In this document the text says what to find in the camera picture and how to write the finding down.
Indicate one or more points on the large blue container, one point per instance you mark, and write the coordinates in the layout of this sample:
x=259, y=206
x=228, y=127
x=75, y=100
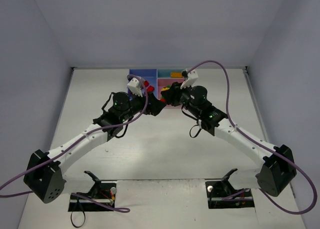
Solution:
x=152, y=82

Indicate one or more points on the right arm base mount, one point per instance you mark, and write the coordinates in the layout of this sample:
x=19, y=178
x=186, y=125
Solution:
x=222, y=195

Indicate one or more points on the red long lego brick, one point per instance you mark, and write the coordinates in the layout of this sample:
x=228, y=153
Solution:
x=150, y=89

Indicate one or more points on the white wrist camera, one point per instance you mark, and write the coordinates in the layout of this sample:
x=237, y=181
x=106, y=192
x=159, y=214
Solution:
x=190, y=77
x=135, y=86

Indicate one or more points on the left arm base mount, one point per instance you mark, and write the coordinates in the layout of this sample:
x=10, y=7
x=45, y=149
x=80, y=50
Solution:
x=104, y=193

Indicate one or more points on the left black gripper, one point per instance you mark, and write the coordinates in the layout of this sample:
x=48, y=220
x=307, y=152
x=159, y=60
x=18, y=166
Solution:
x=152, y=103

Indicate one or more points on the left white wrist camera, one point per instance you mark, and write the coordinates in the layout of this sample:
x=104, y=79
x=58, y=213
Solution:
x=135, y=86

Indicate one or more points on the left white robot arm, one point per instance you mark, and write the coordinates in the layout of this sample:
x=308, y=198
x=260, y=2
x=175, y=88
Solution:
x=45, y=170

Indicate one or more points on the pink container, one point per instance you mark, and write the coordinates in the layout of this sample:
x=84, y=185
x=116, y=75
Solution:
x=164, y=84

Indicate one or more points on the teal container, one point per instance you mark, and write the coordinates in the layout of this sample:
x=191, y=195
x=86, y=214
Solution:
x=165, y=73

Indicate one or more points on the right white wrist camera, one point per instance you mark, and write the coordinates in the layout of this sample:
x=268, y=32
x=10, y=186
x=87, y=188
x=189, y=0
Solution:
x=190, y=77

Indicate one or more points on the yellow lego brick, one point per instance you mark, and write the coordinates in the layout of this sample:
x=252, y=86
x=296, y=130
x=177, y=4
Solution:
x=176, y=75

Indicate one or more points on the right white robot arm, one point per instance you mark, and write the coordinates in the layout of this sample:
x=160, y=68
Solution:
x=274, y=164

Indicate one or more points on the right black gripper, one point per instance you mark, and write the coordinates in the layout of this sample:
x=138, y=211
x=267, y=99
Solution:
x=172, y=94

